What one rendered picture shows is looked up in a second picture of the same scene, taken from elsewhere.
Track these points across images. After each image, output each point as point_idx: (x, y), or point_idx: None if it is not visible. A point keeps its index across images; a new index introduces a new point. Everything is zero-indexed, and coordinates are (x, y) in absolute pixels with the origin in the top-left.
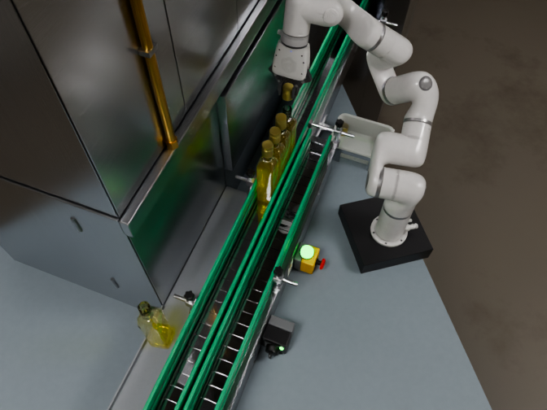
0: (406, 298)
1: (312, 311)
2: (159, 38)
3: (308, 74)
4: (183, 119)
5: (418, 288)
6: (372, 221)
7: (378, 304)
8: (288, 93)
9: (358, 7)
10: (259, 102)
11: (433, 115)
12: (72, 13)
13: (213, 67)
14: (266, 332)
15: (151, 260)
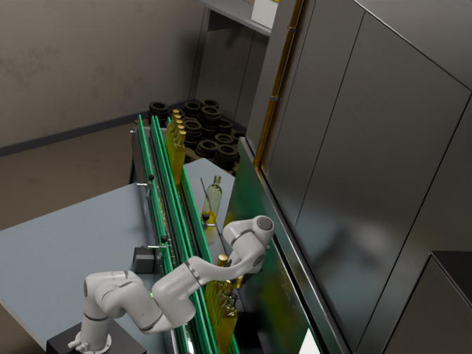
0: (57, 317)
1: None
2: (279, 110)
3: (227, 263)
4: (265, 178)
5: (48, 326)
6: (111, 345)
7: (79, 305)
8: None
9: (221, 267)
10: (265, 323)
11: (104, 298)
12: (277, 38)
13: (279, 202)
14: (151, 250)
15: (233, 194)
